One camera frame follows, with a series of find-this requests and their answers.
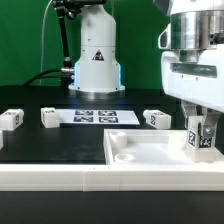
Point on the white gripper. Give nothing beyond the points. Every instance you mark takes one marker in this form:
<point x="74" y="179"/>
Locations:
<point x="200" y="83"/>

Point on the white square table top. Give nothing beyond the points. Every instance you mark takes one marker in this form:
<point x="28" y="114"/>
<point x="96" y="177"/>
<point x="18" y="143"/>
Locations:
<point x="145" y="147"/>

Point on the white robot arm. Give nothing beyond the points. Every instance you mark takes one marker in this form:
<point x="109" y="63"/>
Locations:
<point x="192" y="62"/>

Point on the white U-shaped obstacle fence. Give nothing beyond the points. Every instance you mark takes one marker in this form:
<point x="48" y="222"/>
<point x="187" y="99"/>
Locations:
<point x="200" y="176"/>

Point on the white sheet with tags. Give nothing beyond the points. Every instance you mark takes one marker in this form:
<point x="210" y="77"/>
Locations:
<point x="79" y="116"/>

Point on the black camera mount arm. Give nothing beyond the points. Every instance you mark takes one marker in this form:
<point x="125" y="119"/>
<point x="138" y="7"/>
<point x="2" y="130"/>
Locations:
<point x="70" y="9"/>

